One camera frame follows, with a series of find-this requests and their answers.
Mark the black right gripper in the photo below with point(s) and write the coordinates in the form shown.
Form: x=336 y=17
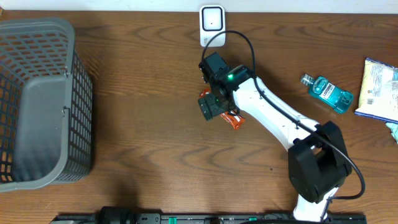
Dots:
x=208 y=107

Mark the red snack stick packet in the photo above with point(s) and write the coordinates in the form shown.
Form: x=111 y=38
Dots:
x=233 y=118

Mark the teal mouthwash bottle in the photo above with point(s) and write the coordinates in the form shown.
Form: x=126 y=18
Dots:
x=321 y=88

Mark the small teal wipes packet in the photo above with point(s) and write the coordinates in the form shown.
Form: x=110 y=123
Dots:
x=394 y=130

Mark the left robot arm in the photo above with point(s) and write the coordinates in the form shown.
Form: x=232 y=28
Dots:
x=115 y=215

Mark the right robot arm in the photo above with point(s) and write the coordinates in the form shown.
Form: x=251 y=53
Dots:
x=317 y=155

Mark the white barcode scanner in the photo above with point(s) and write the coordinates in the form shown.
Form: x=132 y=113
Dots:
x=212 y=22

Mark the grey plastic mesh basket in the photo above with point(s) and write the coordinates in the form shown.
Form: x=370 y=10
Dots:
x=46 y=105

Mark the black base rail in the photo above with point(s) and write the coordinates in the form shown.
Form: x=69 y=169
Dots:
x=155 y=218

